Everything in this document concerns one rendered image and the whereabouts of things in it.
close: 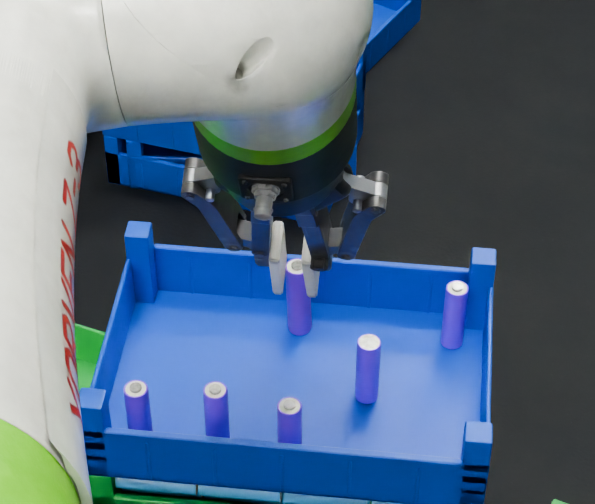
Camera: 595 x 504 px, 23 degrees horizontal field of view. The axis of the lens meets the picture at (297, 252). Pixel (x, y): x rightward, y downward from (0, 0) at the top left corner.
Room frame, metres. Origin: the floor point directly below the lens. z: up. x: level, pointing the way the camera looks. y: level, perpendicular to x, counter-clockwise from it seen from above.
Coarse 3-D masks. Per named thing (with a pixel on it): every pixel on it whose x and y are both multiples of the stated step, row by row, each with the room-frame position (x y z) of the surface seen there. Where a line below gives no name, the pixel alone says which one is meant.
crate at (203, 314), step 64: (128, 256) 0.85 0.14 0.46; (192, 256) 0.86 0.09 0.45; (128, 320) 0.83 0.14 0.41; (192, 320) 0.83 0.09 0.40; (256, 320) 0.83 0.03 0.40; (320, 320) 0.83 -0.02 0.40; (384, 320) 0.83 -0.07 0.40; (192, 384) 0.76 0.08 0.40; (256, 384) 0.76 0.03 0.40; (320, 384) 0.76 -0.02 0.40; (384, 384) 0.76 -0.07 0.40; (448, 384) 0.76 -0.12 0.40; (128, 448) 0.67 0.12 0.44; (192, 448) 0.67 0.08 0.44; (256, 448) 0.66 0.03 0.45; (320, 448) 0.66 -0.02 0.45; (384, 448) 0.70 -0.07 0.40; (448, 448) 0.70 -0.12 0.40
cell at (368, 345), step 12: (360, 336) 0.75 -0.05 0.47; (372, 336) 0.75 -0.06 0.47; (360, 348) 0.74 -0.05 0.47; (372, 348) 0.74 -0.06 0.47; (360, 360) 0.74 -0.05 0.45; (372, 360) 0.74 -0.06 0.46; (360, 372) 0.74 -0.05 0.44; (372, 372) 0.74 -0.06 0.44; (360, 384) 0.74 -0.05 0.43; (372, 384) 0.74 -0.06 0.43; (360, 396) 0.74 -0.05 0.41; (372, 396) 0.74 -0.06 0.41
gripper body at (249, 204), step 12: (348, 168) 0.67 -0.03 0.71; (216, 180) 0.67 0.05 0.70; (336, 180) 0.65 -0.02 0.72; (228, 192) 0.67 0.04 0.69; (324, 192) 0.64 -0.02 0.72; (336, 192) 0.66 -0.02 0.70; (348, 192) 0.66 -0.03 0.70; (252, 204) 0.63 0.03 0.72; (276, 204) 0.62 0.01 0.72; (288, 204) 0.62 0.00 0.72; (300, 204) 0.63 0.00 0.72; (312, 204) 0.63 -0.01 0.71; (324, 204) 0.67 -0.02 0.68; (276, 216) 0.63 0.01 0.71
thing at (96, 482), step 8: (96, 480) 0.67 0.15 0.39; (104, 480) 0.67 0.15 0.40; (112, 480) 0.68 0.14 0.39; (96, 488) 0.67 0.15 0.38; (104, 488) 0.67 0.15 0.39; (112, 488) 0.67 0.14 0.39; (120, 488) 0.72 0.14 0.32; (96, 496) 0.67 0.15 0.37; (104, 496) 0.67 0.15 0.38; (112, 496) 0.67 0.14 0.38; (120, 496) 0.67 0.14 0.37; (128, 496) 0.67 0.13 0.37; (136, 496) 0.67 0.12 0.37; (144, 496) 0.67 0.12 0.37; (152, 496) 0.67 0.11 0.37; (160, 496) 0.71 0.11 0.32; (168, 496) 0.71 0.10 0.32; (176, 496) 0.71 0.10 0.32
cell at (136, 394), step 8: (128, 384) 0.71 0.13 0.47; (136, 384) 0.71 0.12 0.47; (144, 384) 0.71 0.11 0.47; (128, 392) 0.70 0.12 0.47; (136, 392) 0.70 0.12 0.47; (144, 392) 0.70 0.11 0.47; (128, 400) 0.70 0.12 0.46; (136, 400) 0.70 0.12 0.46; (144, 400) 0.70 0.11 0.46; (128, 408) 0.70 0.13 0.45; (136, 408) 0.70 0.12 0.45; (144, 408) 0.70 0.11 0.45; (128, 416) 0.70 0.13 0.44; (136, 416) 0.70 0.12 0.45; (144, 416) 0.70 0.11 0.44; (128, 424) 0.70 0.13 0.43; (136, 424) 0.70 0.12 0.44; (144, 424) 0.70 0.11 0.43
